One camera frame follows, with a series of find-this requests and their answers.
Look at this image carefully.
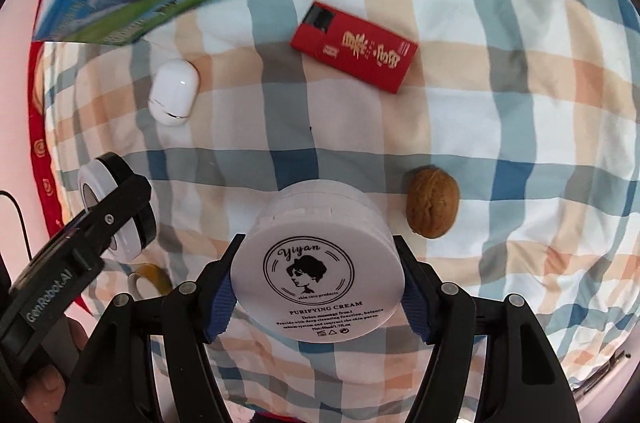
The red small box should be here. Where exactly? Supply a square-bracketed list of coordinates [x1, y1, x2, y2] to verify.
[290, 0, 418, 94]

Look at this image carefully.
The white earbuds case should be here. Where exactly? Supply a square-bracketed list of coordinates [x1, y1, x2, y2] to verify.
[148, 59, 200, 127]

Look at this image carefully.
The brown walnut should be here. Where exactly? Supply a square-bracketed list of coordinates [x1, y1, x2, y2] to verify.
[406, 167, 460, 239]

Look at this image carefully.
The red rose floral blanket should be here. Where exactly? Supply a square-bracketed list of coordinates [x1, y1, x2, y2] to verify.
[27, 39, 64, 238]

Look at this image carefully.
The person left hand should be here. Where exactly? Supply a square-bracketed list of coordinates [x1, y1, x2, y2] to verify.
[19, 317, 91, 423]

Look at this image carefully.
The blue plaid quilt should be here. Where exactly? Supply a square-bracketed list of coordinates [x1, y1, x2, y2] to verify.
[37, 0, 640, 423]

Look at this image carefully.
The white cream jar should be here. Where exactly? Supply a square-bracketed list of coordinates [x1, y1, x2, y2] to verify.
[230, 179, 405, 344]

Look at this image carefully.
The black cable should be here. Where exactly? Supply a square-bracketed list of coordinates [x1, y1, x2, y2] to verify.
[0, 189, 36, 264]

